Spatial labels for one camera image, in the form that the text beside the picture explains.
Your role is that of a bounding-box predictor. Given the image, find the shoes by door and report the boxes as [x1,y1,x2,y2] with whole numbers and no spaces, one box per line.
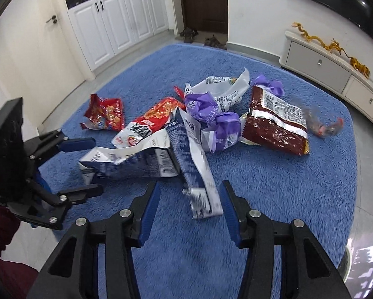
[193,32,228,47]

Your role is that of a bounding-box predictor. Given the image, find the blue fluffy mat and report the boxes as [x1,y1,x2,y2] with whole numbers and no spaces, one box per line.
[37,44,358,299]

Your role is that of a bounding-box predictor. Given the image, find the white lower cabinet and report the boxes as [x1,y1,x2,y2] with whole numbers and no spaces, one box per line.
[66,0,170,72]

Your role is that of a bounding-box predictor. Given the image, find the large blue and white packet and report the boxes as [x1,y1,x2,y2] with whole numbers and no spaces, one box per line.
[78,129,182,188]

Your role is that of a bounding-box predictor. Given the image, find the small purple wrapper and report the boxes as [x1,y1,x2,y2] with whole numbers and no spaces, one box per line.
[252,74,285,97]

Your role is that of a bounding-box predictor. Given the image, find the long blue and white wrapper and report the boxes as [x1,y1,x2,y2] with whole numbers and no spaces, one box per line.
[169,107,224,222]

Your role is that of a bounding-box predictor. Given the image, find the golden tiger ornament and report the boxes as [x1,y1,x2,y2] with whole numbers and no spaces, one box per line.
[349,57,371,78]

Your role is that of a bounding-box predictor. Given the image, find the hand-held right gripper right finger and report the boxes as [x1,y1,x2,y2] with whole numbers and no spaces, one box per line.
[218,180,352,299]

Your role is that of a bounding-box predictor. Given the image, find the cream interior door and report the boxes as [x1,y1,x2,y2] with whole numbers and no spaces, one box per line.
[0,0,95,131]

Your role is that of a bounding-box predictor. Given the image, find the white round bin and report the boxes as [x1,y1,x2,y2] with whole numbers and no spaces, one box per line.
[336,240,353,284]

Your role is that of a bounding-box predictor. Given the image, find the dark brown entrance door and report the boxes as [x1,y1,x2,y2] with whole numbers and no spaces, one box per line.
[178,0,229,37]

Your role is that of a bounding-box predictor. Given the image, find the small clear wrapper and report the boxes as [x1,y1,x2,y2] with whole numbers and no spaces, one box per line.
[301,104,344,138]

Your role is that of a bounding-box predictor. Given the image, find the pair of brown shoes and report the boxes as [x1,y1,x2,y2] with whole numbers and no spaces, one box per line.
[204,35,227,51]
[180,27,199,43]

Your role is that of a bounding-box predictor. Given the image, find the dark red foil packet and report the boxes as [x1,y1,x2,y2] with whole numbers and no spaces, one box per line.
[240,85,310,156]

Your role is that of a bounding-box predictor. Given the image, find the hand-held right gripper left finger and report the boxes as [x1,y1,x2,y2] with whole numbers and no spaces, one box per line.
[26,181,162,299]

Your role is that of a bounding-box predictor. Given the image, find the long golden dragon ornament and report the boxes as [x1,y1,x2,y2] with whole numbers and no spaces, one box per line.
[292,22,323,43]

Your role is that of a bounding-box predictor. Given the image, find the red and white snack packet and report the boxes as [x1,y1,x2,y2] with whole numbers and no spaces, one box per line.
[112,96,183,149]

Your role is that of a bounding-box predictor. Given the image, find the white television console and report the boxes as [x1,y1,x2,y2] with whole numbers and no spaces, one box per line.
[281,29,373,127]

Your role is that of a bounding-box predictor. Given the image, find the white printed packet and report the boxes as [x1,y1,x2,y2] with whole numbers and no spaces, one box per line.
[185,68,251,113]

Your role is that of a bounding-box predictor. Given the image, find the purple and white wrapper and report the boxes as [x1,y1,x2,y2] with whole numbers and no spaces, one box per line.
[200,112,243,154]

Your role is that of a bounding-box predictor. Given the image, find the short golden dragon ornament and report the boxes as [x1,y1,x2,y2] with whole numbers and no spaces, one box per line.
[322,38,349,57]

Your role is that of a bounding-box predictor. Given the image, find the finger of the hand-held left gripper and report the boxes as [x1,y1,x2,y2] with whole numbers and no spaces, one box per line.
[24,129,97,167]
[9,179,105,230]

